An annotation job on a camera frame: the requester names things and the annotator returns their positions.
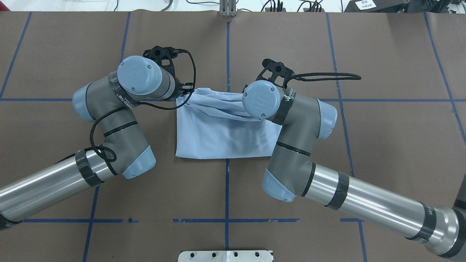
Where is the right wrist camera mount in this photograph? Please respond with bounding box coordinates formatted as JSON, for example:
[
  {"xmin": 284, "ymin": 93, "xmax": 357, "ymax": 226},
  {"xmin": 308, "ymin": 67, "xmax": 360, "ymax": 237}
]
[{"xmin": 256, "ymin": 58, "xmax": 295, "ymax": 89}]

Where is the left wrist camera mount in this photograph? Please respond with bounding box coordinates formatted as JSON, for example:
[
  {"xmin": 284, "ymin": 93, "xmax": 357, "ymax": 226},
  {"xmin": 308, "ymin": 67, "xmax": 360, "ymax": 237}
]
[{"xmin": 142, "ymin": 46, "xmax": 186, "ymax": 76}]

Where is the light blue t-shirt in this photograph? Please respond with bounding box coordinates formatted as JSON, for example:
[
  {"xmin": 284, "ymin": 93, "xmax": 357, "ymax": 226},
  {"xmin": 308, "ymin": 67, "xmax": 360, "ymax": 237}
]
[{"xmin": 176, "ymin": 88, "xmax": 282, "ymax": 159}]

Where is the aluminium frame post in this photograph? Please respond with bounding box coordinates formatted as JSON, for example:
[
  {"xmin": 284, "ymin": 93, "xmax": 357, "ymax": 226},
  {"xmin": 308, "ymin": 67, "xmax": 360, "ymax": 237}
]
[{"xmin": 219, "ymin": 0, "xmax": 237, "ymax": 17}]

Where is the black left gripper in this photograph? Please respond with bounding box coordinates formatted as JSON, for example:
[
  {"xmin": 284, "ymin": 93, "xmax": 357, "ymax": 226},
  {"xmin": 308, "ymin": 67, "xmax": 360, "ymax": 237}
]
[{"xmin": 171, "ymin": 78, "xmax": 194, "ymax": 101}]

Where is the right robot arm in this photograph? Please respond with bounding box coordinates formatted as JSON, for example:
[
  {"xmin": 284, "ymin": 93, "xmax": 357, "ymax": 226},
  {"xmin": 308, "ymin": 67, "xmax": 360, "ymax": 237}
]
[{"xmin": 242, "ymin": 80, "xmax": 466, "ymax": 262}]

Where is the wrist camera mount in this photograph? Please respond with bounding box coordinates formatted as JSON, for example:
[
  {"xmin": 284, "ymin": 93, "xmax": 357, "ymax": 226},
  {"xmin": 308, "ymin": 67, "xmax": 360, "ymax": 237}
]
[
  {"xmin": 142, "ymin": 46, "xmax": 186, "ymax": 76},
  {"xmin": 256, "ymin": 58, "xmax": 295, "ymax": 89}
]

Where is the white camera pedestal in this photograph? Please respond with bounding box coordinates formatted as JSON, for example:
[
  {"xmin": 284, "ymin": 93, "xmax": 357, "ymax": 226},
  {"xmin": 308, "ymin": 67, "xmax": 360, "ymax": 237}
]
[{"xmin": 178, "ymin": 250, "xmax": 274, "ymax": 262}]

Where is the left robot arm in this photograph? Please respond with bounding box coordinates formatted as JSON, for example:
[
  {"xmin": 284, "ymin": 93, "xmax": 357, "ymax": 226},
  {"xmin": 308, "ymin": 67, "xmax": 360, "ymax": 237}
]
[{"xmin": 1, "ymin": 55, "xmax": 196, "ymax": 230}]

